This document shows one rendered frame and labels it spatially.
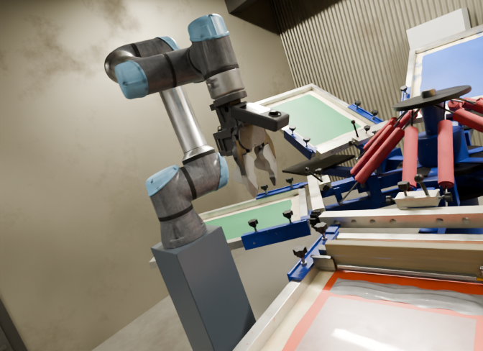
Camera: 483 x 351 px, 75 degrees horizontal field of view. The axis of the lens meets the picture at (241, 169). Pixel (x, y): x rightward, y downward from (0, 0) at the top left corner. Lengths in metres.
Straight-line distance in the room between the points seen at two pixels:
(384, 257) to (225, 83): 0.64
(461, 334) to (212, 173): 0.73
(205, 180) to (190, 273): 0.28
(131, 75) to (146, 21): 3.12
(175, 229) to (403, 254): 0.65
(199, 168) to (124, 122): 2.36
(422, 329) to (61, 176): 2.81
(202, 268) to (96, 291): 2.32
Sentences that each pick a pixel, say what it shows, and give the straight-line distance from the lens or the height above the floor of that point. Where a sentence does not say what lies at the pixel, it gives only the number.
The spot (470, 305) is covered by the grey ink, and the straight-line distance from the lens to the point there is 0.92.
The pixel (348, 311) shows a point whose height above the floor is 0.96.
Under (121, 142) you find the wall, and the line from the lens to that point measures 3.27.
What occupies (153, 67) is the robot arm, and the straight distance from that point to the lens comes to 0.70.
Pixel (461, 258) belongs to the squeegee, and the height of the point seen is 1.03.
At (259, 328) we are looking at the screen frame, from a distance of 0.91.
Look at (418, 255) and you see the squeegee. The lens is 0.95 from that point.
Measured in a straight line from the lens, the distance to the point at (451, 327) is 0.87.
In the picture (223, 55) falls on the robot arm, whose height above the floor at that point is 1.63.
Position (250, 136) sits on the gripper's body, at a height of 1.47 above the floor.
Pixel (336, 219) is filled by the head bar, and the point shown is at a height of 1.03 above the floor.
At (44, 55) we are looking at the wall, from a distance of 3.31.
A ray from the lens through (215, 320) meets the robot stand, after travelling 1.09.
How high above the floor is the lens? 1.53
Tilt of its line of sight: 10 degrees down
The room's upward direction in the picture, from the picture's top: 19 degrees counter-clockwise
